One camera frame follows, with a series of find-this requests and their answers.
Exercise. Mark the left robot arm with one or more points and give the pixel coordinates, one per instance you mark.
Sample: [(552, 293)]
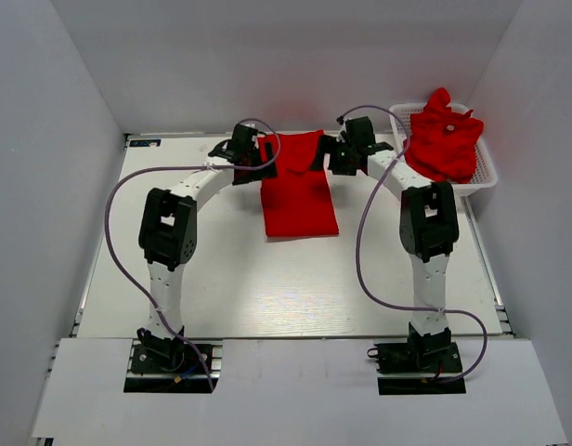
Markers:
[(169, 230)]

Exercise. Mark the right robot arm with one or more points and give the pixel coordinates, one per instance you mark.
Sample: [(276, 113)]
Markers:
[(428, 229)]

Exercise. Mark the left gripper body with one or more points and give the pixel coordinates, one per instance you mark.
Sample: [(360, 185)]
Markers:
[(266, 158)]

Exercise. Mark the red t-shirt pile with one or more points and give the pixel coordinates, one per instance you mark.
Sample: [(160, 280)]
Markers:
[(442, 141)]

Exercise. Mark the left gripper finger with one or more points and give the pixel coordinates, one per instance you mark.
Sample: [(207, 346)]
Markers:
[(247, 176), (269, 153)]

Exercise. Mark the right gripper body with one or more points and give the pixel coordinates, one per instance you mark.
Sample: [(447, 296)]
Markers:
[(331, 155)]

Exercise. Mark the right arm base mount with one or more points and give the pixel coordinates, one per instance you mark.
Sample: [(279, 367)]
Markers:
[(399, 375)]

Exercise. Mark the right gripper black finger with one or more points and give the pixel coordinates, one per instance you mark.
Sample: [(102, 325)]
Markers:
[(326, 146), (345, 167)]

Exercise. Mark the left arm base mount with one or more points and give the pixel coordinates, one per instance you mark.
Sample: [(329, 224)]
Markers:
[(170, 366)]

